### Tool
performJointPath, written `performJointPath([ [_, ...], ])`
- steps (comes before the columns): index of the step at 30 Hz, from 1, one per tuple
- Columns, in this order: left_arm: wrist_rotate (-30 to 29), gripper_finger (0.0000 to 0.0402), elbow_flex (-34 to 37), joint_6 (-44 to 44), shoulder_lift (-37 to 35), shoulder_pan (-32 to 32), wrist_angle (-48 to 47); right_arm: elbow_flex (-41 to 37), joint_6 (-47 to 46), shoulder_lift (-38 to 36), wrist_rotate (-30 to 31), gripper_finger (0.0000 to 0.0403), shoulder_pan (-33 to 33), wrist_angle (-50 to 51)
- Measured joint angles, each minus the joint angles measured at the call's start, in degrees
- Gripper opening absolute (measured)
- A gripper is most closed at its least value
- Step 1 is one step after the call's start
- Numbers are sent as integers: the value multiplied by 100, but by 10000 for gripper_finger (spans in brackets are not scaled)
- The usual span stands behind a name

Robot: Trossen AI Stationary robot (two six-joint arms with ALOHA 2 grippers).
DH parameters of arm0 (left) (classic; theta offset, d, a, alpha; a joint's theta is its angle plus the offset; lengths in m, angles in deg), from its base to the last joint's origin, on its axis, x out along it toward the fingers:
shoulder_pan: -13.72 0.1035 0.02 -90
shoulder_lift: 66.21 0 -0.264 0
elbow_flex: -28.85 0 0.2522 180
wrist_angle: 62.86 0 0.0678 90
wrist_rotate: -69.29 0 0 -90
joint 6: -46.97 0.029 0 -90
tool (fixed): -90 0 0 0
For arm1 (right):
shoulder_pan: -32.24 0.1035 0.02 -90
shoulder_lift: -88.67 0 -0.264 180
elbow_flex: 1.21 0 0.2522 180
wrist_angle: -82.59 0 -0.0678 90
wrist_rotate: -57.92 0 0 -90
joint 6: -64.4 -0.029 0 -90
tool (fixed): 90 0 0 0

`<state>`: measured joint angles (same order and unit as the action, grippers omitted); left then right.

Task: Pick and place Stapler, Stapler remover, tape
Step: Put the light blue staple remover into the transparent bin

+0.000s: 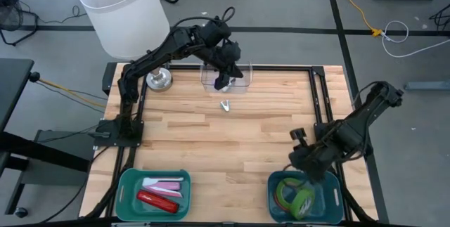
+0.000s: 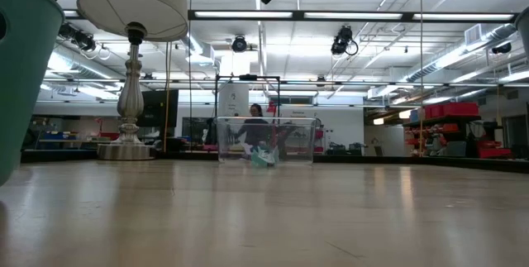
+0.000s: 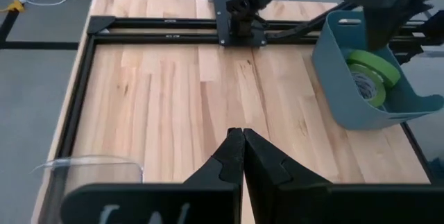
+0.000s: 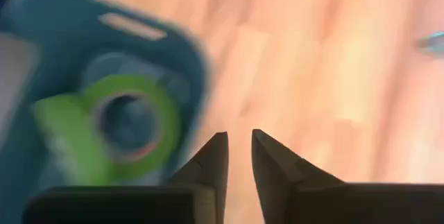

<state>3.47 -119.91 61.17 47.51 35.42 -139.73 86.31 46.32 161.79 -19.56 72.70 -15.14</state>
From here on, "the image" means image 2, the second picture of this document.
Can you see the white shade silver table lamp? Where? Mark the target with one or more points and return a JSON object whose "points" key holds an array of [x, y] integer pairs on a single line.
{"points": [[132, 6]]}

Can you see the black monitor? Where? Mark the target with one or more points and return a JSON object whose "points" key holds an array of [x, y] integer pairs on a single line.
{"points": [[159, 108]]}

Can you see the black overhead light bar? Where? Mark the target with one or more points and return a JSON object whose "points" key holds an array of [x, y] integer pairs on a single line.
{"points": [[298, 15]]}

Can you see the clear plastic bin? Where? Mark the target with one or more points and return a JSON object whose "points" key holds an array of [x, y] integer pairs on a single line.
{"points": [[297, 134]]}

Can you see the shelf with red bins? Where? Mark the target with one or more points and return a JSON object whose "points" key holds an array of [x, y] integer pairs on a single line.
{"points": [[450, 110]]}

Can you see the red crates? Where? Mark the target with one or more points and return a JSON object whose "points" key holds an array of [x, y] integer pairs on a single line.
{"points": [[494, 151]]}

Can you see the teal green plastic bin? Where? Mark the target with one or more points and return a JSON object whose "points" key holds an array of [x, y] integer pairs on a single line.
{"points": [[25, 93]]}

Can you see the silver ventilation duct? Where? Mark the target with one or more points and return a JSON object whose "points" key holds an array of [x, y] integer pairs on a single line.
{"points": [[454, 56]]}

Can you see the teal staple remover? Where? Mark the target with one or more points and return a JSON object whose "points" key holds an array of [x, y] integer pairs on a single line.
{"points": [[259, 158]]}

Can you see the person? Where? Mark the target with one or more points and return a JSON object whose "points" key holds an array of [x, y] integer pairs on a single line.
{"points": [[256, 111]]}

